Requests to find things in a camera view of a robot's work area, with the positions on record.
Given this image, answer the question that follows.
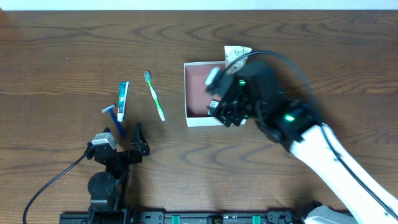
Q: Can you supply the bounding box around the blue disposable razor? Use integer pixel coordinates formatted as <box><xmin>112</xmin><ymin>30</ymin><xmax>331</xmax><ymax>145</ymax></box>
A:
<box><xmin>102</xmin><ymin>104</ymin><xmax>126</xmax><ymax>137</ymax></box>

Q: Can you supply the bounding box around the white box with pink interior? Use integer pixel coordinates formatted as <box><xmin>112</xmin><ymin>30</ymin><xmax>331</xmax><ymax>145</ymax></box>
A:
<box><xmin>183</xmin><ymin>60</ymin><xmax>249</xmax><ymax>128</ymax></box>

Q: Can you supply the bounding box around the green white toothpaste tube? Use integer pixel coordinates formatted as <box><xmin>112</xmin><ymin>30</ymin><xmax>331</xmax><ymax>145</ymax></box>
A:
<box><xmin>117</xmin><ymin>82</ymin><xmax>129</xmax><ymax>122</ymax></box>

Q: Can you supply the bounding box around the white lotion tube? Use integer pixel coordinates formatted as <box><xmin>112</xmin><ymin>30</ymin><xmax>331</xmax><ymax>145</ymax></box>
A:
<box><xmin>224</xmin><ymin>45</ymin><xmax>252</xmax><ymax>75</ymax></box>

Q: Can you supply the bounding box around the green white toothbrush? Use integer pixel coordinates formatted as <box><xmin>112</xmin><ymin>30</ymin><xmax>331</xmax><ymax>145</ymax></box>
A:
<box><xmin>144</xmin><ymin>70</ymin><xmax>165</xmax><ymax>121</ymax></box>

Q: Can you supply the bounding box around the green white soap package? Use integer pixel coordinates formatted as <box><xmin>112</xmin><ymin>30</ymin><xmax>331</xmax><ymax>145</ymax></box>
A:
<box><xmin>207</xmin><ymin>100</ymin><xmax>219</xmax><ymax>116</ymax></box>

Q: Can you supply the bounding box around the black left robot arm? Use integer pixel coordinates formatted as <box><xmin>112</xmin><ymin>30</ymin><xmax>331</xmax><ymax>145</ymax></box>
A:
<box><xmin>84</xmin><ymin>123</ymin><xmax>150</xmax><ymax>223</ymax></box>

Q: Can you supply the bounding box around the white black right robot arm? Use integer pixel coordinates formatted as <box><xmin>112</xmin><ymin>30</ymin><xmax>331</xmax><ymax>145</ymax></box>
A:
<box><xmin>205</xmin><ymin>62</ymin><xmax>397</xmax><ymax>223</ymax></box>

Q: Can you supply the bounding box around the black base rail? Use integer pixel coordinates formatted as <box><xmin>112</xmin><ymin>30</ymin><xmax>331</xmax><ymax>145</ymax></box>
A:
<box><xmin>59</xmin><ymin>210</ymin><xmax>303</xmax><ymax>224</ymax></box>

